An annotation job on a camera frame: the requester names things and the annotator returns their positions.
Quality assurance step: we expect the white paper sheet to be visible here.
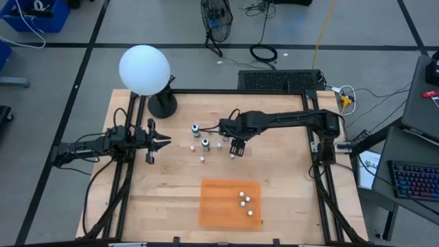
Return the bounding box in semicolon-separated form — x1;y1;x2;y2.
356;150;381;190

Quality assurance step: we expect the orange translucent plastic tray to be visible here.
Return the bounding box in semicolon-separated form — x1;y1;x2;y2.
198;178;262;231

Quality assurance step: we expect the black aluminium table frame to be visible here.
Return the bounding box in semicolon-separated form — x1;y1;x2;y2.
75;88;370;247

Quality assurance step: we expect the long black arm cable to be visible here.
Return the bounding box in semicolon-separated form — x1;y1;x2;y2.
82;159;116;237

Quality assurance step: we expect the backlit black keyboard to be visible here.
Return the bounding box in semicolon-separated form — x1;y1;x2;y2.
387;160;439;202

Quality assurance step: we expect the black device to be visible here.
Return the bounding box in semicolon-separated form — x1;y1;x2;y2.
425;49;439;86

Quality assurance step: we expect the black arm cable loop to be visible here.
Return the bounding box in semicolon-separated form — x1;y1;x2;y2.
113;107;133;137

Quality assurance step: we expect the coiled black cable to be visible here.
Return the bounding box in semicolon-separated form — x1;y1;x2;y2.
249;0;278;64

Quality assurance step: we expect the black perforated computer case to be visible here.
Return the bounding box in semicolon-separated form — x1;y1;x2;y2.
237;69;325;92

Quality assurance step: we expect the yellow extension cable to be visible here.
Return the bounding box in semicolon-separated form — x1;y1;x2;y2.
311;0;337;69

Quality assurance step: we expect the white cable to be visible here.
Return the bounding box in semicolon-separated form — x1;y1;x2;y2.
0;0;47;49

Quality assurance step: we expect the black floor fan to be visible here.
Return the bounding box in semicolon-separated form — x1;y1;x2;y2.
200;0;234;58

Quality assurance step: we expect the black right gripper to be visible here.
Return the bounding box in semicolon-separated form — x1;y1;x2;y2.
218;116;257;158

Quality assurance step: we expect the blue plastic bin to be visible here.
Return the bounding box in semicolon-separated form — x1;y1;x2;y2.
0;0;71;34
0;40;13;71

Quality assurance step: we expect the white globe table lamp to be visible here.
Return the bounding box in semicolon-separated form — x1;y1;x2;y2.
118;44;178;119

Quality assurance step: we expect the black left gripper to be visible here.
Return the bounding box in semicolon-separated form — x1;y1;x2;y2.
132;118;171;165

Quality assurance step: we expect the grey keyboard desk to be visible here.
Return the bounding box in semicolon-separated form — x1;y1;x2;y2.
372;126;439;226

